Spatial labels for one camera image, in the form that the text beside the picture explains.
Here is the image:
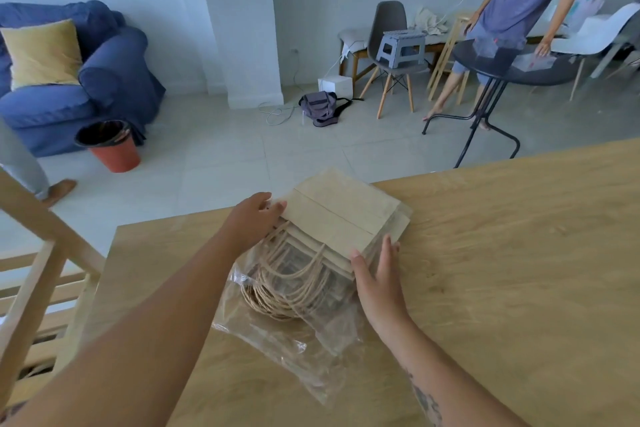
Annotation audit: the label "person's left forearm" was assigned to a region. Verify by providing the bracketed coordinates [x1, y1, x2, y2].
[0, 229, 251, 427]

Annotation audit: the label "clear plastic container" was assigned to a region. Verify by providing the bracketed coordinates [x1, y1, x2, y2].
[472, 36, 527, 61]

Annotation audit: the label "colourful paper bags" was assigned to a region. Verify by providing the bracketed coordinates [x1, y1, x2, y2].
[570, 0, 606, 33]

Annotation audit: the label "blue armchair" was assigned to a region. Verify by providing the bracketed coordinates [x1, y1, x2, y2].
[0, 0, 167, 158]

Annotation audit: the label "light wooden chair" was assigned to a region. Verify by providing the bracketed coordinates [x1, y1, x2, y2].
[0, 169, 107, 410]

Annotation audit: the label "black round table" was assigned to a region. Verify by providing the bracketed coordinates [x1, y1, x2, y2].
[421, 39, 582, 169]

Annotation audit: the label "clear plastic sheet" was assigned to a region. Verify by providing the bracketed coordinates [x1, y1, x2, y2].
[514, 52, 559, 72]

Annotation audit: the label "tall wooden stool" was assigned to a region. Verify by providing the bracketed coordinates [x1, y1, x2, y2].
[427, 10, 477, 105]

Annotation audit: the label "person's left hand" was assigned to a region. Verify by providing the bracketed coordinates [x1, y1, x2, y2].
[220, 191, 289, 257]

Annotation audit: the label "grey folding step stool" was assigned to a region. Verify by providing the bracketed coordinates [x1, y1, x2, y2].
[375, 30, 427, 70]

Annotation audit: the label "white cable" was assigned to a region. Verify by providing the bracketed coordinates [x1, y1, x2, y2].
[257, 100, 302, 126]

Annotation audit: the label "grey bag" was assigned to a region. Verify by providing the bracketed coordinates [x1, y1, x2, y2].
[298, 90, 354, 128]

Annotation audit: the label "white plastic chair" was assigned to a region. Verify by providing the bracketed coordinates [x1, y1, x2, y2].
[549, 3, 640, 102]

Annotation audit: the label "white box device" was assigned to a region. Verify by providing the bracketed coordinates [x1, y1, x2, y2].
[318, 76, 354, 101]

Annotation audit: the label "beige cloth tote bag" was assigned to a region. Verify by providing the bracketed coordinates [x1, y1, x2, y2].
[409, 6, 453, 36]

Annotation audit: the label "orange waste bin black liner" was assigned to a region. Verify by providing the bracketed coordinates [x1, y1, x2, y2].
[74, 120, 142, 173]

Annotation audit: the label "person's right hand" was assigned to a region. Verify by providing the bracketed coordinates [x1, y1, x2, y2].
[349, 234, 417, 340]

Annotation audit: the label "yellow cushion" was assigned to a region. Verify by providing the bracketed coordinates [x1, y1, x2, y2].
[0, 19, 84, 91]

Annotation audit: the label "person's right forearm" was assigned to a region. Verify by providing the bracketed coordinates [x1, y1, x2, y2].
[372, 316, 532, 427]

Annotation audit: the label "grey chair wooden legs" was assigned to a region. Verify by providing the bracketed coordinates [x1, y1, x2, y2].
[359, 1, 432, 120]

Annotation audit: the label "stack of brown paper bags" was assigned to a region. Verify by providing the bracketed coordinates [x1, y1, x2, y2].
[240, 167, 414, 323]

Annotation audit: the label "clear plastic wrapper bag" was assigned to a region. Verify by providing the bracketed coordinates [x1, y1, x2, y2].
[211, 241, 372, 405]

